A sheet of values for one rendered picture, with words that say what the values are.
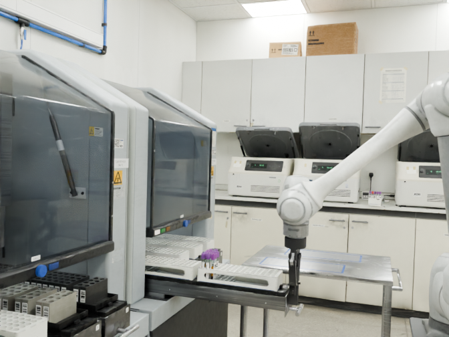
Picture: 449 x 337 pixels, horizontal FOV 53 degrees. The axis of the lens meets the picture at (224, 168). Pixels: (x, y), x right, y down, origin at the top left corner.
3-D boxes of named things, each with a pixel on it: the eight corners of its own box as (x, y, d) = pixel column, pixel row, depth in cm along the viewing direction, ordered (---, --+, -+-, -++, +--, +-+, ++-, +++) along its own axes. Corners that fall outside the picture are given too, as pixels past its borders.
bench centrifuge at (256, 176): (226, 196, 407) (228, 125, 405) (247, 191, 465) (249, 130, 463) (286, 200, 387) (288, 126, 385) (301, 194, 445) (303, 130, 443)
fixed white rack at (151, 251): (116, 262, 191) (116, 248, 191) (128, 257, 201) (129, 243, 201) (179, 270, 182) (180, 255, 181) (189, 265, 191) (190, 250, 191)
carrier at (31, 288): (33, 304, 131) (33, 284, 131) (38, 305, 131) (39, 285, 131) (1, 317, 121) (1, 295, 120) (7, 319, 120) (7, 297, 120)
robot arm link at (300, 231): (280, 220, 152) (279, 238, 153) (307, 222, 149) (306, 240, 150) (285, 217, 161) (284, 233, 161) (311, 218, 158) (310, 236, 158)
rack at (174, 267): (121, 274, 173) (121, 258, 173) (134, 268, 183) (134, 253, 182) (192, 283, 163) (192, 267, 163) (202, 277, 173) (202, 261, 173)
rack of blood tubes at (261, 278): (196, 284, 163) (196, 267, 162) (206, 277, 172) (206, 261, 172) (276, 295, 153) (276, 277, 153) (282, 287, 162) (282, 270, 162)
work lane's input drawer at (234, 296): (109, 291, 173) (110, 269, 172) (129, 282, 186) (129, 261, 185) (298, 319, 149) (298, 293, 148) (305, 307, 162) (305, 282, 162)
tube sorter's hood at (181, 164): (41, 227, 182) (43, 70, 180) (121, 210, 240) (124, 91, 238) (153, 238, 165) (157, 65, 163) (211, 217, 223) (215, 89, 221)
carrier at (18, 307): (45, 307, 130) (45, 286, 130) (50, 307, 129) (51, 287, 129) (13, 320, 119) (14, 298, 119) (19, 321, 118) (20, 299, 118)
